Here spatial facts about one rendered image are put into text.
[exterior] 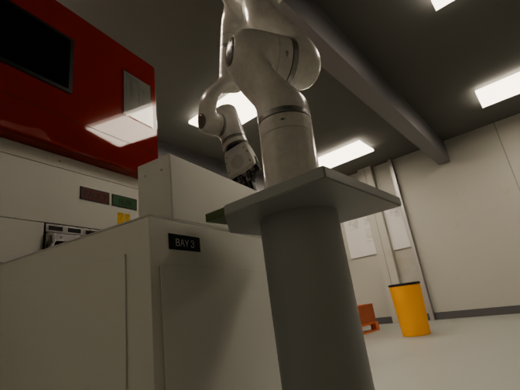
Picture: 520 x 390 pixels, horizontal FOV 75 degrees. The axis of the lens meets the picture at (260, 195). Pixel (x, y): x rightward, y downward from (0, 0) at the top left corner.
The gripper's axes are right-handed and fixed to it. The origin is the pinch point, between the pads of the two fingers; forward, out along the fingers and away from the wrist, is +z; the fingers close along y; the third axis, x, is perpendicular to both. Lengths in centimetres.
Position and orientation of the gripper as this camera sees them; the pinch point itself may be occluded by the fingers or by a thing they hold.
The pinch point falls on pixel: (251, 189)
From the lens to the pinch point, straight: 106.5
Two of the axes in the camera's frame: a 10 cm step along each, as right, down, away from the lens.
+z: 3.1, 8.7, -3.9
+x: 5.0, 2.1, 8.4
